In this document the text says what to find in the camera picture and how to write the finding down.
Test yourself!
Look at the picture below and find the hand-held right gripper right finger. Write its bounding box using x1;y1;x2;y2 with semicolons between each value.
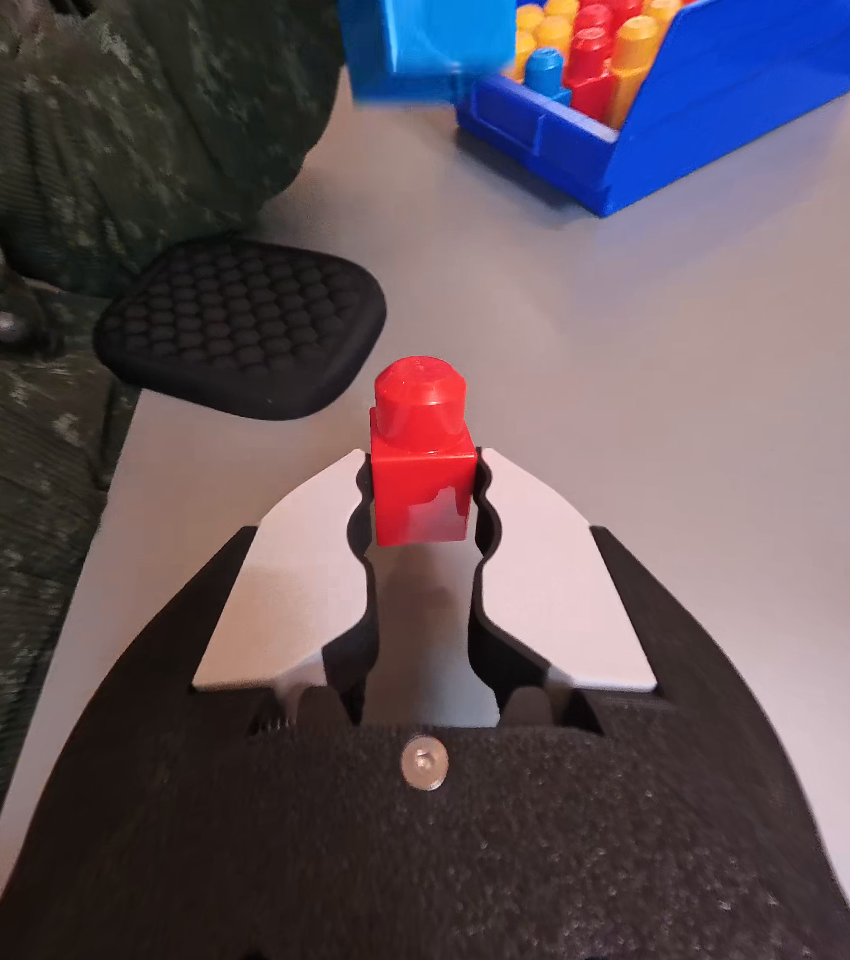
470;447;658;693

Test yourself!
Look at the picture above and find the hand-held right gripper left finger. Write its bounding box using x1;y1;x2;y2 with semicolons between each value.
192;448;381;711

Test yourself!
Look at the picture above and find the red mega block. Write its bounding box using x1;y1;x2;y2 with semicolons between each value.
368;354;478;547

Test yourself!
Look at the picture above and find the blue plastic bin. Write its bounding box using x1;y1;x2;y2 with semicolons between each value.
338;0;850;219

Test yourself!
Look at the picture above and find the pile of mega blocks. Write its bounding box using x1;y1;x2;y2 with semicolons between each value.
503;0;684;129

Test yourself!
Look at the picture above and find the blue mega block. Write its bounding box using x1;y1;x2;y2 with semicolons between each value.
386;0;517;78

